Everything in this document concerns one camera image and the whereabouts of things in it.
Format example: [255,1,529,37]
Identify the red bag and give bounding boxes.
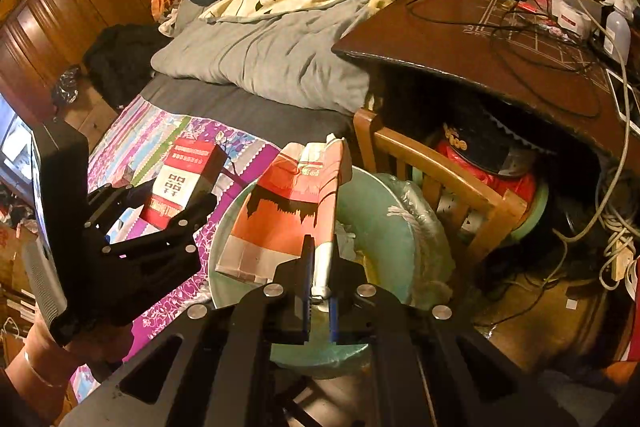
[432,127,538,208]

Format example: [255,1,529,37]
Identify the wooden wardrobe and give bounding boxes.
[0,0,178,128]

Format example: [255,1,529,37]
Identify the white box red label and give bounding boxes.
[550,0,606,40]

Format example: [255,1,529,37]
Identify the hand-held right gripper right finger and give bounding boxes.
[327,252,601,427]

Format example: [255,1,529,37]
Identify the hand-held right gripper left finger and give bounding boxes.
[60,234,316,427]

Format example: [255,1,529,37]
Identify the orange white paper bag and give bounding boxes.
[215,133,353,303]

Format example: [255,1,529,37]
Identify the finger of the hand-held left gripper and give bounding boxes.
[102,193,218,258]
[86,183,138,233]

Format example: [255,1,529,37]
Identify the shiny dark plastic bag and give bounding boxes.
[52,66,83,105]

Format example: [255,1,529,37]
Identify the person's left forearm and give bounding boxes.
[0,307,133,427]

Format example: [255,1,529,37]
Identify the grey quilt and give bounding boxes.
[150,0,406,115]

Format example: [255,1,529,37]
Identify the dark grey bed sheet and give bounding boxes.
[137,72,361,152]

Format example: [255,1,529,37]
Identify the black clothing pile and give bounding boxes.
[82,24,173,112]

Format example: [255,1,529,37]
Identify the white power strip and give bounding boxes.
[607,237,638,293]

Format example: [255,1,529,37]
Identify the cardboard box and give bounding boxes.
[65,82,121,142]

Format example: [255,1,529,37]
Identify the dark brown desk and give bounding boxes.
[331,0,640,162]

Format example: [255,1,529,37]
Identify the clear plastic bottle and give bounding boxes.
[602,2,632,58]

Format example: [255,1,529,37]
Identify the green plastic basin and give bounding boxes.
[207,167,453,380]

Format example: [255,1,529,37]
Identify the light wooden chair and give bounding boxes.
[352,107,531,268]

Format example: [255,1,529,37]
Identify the black hat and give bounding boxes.
[440,104,558,178]

